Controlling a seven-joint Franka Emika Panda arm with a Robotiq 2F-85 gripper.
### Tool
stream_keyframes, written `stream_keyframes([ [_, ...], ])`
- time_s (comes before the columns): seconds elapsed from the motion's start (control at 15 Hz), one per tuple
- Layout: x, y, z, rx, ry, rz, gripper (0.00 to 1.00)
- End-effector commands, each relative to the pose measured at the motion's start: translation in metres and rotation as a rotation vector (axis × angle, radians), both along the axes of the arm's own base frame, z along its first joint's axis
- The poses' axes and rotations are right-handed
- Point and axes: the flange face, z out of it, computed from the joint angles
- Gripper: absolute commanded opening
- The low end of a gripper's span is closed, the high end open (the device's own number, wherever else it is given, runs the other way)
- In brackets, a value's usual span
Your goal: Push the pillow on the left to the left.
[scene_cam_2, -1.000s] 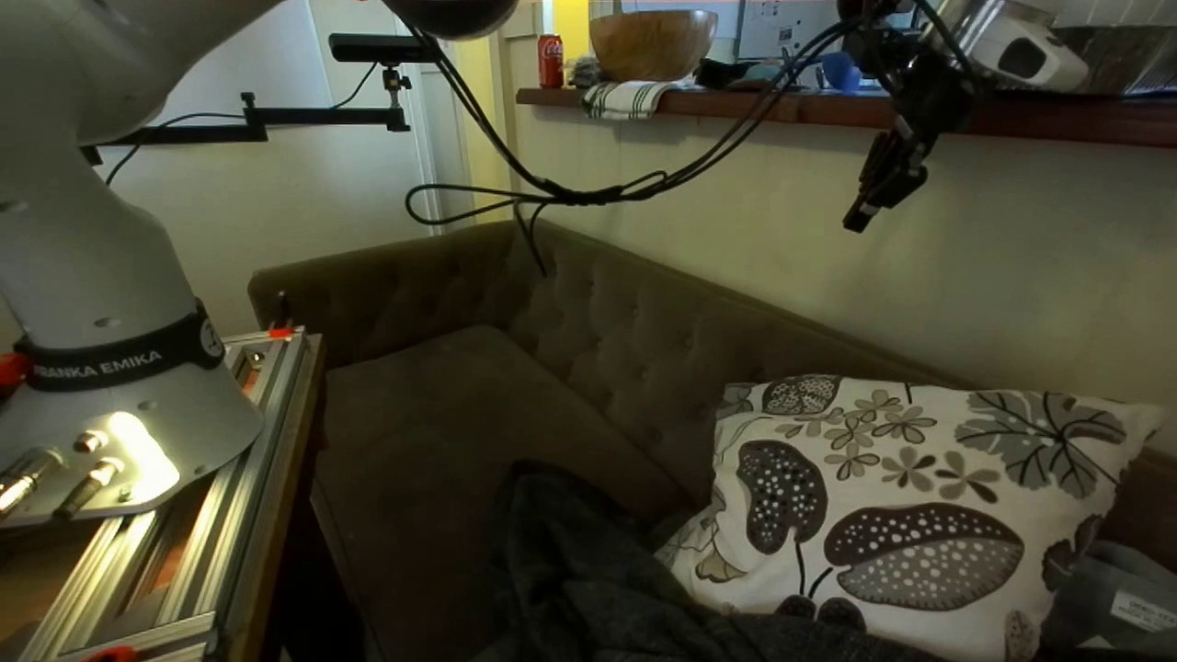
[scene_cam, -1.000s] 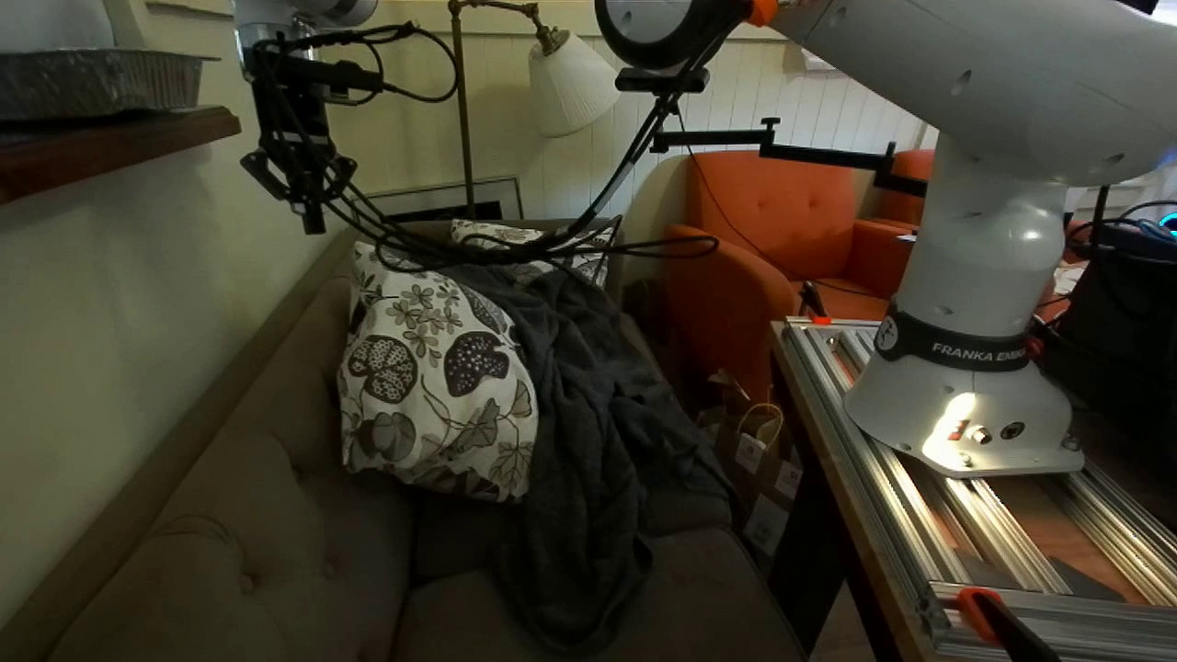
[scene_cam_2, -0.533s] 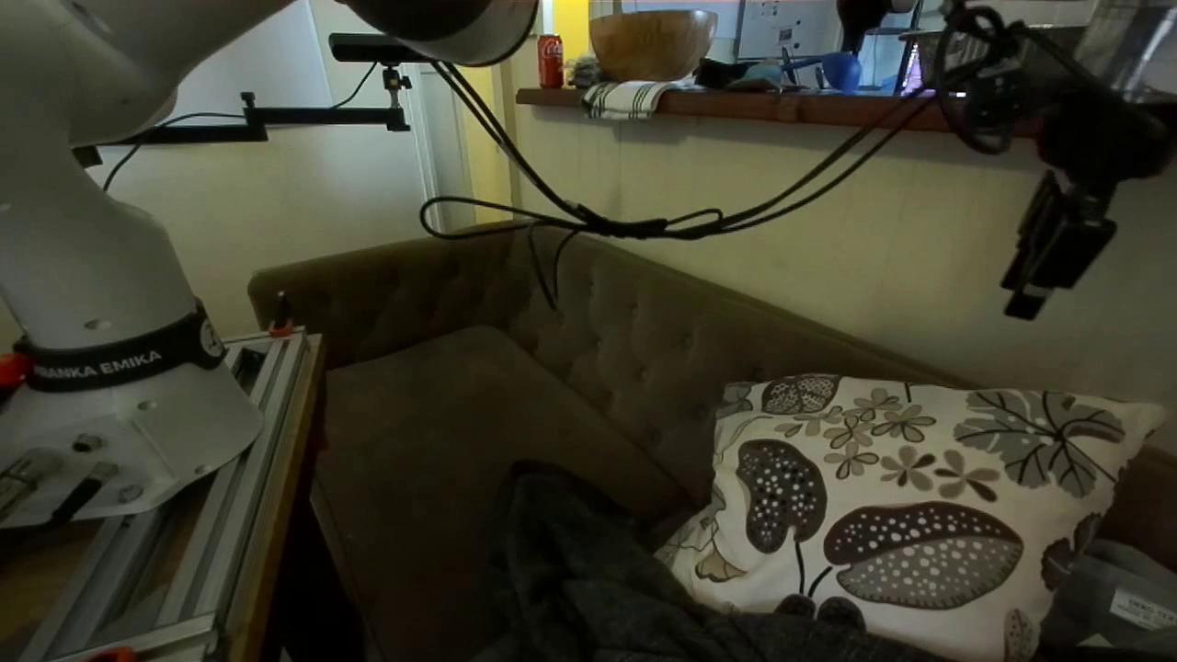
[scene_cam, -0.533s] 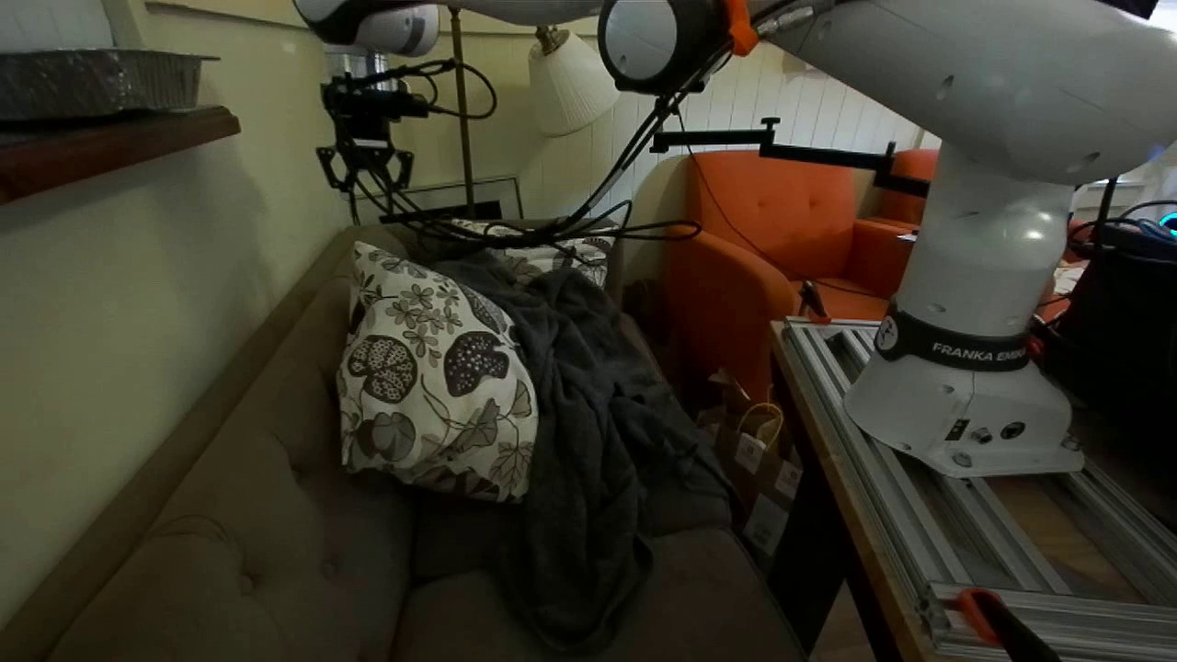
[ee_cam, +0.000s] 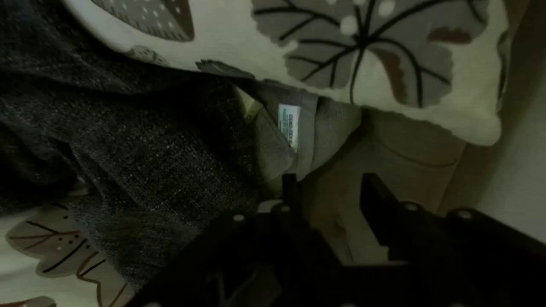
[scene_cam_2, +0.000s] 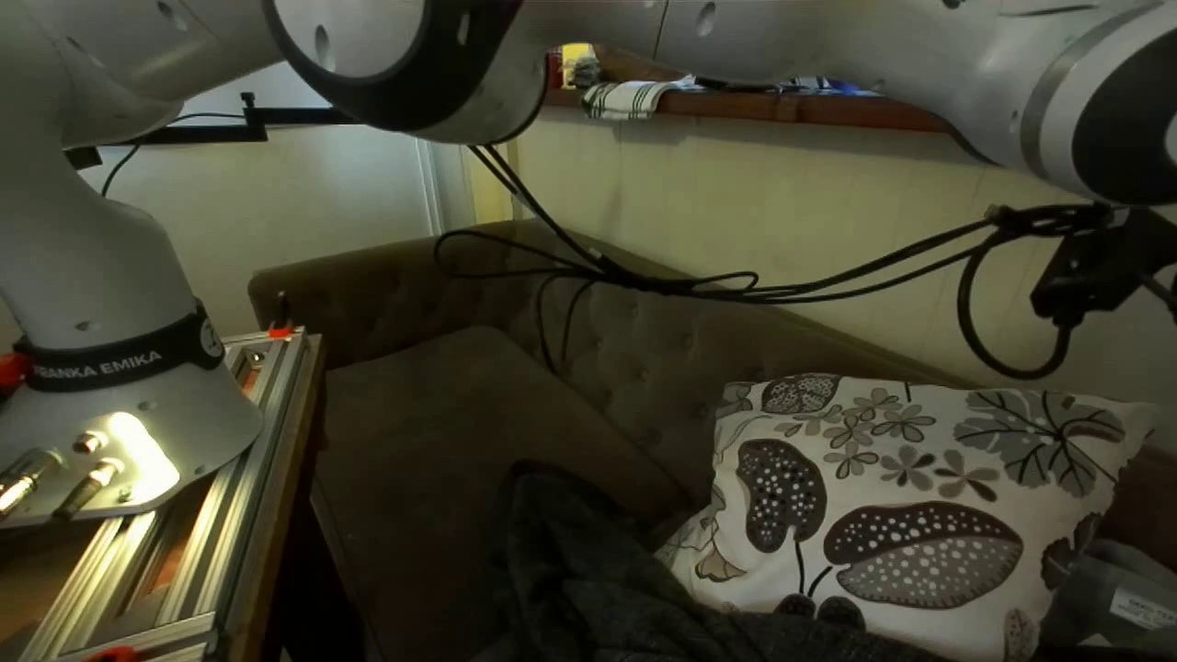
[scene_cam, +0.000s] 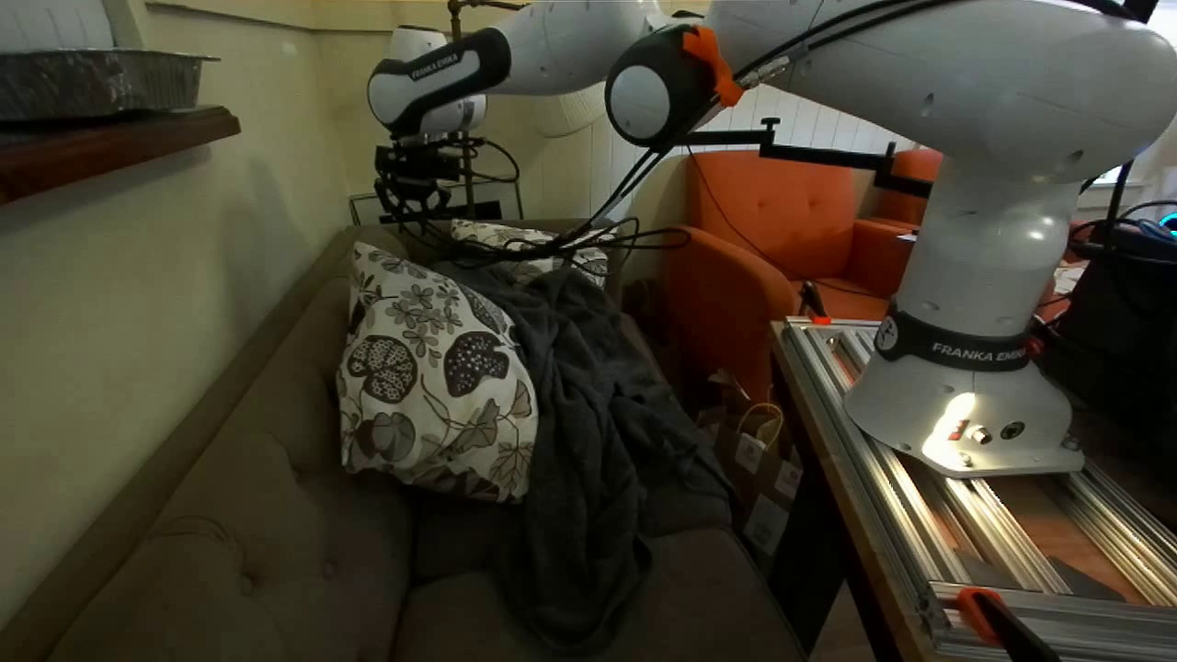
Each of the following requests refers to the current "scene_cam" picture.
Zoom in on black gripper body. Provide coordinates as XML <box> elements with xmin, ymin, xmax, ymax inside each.
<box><xmin>371</xmin><ymin>170</ymin><xmax>480</xmax><ymax>215</ymax></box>

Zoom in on large floral print pillow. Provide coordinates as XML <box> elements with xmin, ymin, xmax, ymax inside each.
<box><xmin>333</xmin><ymin>238</ymin><xmax>540</xmax><ymax>509</ymax></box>

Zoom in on small floral print pillow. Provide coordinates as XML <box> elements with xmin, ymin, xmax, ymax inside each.
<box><xmin>444</xmin><ymin>215</ymin><xmax>622</xmax><ymax>296</ymax></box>

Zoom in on dark grey blanket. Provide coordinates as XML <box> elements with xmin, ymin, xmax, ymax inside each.
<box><xmin>438</xmin><ymin>252</ymin><xmax>743</xmax><ymax>657</ymax></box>

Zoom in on orange armchair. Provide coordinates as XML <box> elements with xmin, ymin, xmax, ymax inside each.
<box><xmin>660</xmin><ymin>147</ymin><xmax>940</xmax><ymax>401</ymax></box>

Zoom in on silver foil tray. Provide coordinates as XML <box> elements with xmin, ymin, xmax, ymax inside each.
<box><xmin>0</xmin><ymin>47</ymin><xmax>224</xmax><ymax>128</ymax></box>

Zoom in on brown tufted sofa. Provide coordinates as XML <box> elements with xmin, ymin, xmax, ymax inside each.
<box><xmin>0</xmin><ymin>217</ymin><xmax>808</xmax><ymax>662</ymax></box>

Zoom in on small orange black clamp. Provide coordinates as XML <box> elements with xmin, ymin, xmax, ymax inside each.
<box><xmin>797</xmin><ymin>275</ymin><xmax>839</xmax><ymax>330</ymax></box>

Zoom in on brown paper bag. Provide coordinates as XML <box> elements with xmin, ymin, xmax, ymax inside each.
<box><xmin>701</xmin><ymin>368</ymin><xmax>808</xmax><ymax>568</ymax></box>

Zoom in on white box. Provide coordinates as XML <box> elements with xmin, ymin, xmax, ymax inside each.
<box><xmin>0</xmin><ymin>0</ymin><xmax>122</xmax><ymax>56</ymax></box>

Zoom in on black equipment box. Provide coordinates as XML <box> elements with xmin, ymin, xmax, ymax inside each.
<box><xmin>1034</xmin><ymin>217</ymin><xmax>1177</xmax><ymax>492</ymax></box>

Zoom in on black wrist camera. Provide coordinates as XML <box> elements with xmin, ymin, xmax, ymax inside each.
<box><xmin>377</xmin><ymin>141</ymin><xmax>476</xmax><ymax>182</ymax></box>

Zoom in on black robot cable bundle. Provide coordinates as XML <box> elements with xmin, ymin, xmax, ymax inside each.
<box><xmin>403</xmin><ymin>0</ymin><xmax>1155</xmax><ymax>269</ymax></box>

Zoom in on brown wooden wall shelf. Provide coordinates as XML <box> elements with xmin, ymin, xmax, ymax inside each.
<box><xmin>0</xmin><ymin>103</ymin><xmax>248</xmax><ymax>210</ymax></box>

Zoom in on orange cable holder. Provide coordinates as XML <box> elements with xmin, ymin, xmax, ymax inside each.
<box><xmin>677</xmin><ymin>27</ymin><xmax>746</xmax><ymax>109</ymax></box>

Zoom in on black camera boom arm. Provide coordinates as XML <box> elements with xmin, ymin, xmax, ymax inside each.
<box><xmin>686</xmin><ymin>116</ymin><xmax>932</xmax><ymax>199</ymax></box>

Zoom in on aluminium profile robot base frame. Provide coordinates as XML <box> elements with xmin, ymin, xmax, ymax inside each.
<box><xmin>769</xmin><ymin>312</ymin><xmax>1177</xmax><ymax>662</ymax></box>

